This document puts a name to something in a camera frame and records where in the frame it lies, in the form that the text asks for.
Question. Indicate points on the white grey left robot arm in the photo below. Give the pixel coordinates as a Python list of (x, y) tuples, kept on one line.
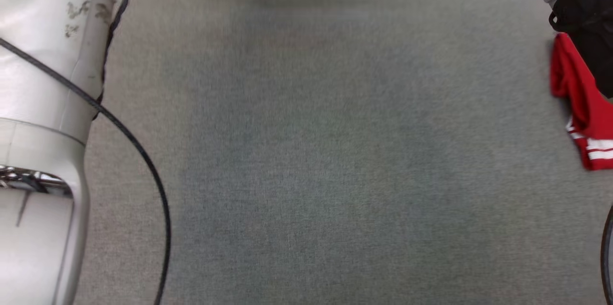
[(38, 80)]

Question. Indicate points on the red Bulls 23 jersey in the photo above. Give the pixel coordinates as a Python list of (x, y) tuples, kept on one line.
[(579, 89)]

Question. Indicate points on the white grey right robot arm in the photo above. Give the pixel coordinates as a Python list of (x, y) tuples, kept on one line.
[(584, 17)]

